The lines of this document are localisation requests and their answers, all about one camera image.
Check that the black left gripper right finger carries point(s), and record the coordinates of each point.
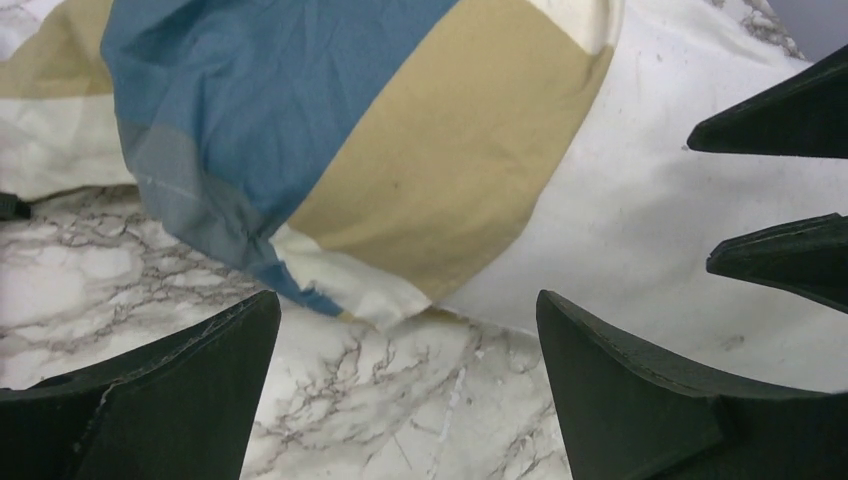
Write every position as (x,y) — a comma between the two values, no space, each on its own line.
(630,409)

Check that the blue beige checked pillowcase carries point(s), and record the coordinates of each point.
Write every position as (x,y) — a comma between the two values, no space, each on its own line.
(364,159)

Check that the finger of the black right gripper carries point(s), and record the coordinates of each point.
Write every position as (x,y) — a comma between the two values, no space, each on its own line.
(803,116)
(806,257)

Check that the black whiteboard clip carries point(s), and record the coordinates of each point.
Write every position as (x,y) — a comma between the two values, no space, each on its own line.
(12,208)

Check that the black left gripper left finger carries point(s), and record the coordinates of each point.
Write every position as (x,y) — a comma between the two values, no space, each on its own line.
(181,407)

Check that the white pillow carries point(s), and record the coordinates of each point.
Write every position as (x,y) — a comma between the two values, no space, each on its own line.
(627,221)

